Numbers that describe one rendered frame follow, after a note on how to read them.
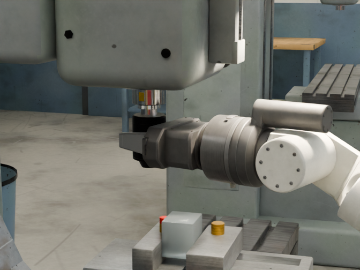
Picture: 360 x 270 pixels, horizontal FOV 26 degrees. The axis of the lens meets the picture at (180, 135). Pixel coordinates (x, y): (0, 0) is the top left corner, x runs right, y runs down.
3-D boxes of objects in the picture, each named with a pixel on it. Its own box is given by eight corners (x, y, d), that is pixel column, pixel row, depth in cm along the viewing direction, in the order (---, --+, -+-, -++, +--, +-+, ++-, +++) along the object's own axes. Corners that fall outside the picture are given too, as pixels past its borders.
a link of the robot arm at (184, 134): (192, 102, 112) (267, 109, 105) (192, 167, 113) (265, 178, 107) (140, 114, 101) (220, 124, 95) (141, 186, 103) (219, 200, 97)
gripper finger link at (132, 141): (121, 128, 108) (158, 132, 105) (122, 150, 109) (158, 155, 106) (114, 129, 107) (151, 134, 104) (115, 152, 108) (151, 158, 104)
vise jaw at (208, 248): (242, 249, 132) (243, 226, 131) (223, 282, 118) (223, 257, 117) (208, 246, 134) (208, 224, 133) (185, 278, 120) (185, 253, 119)
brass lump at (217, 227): (225, 231, 129) (225, 221, 129) (222, 235, 127) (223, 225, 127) (212, 230, 130) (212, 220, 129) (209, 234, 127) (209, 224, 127)
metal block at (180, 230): (202, 247, 129) (202, 213, 128) (192, 260, 124) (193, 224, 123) (172, 245, 131) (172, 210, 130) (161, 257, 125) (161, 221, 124)
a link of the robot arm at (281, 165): (258, 178, 105) (337, 190, 99) (218, 192, 96) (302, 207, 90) (261, 95, 104) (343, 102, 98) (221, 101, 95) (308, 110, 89)
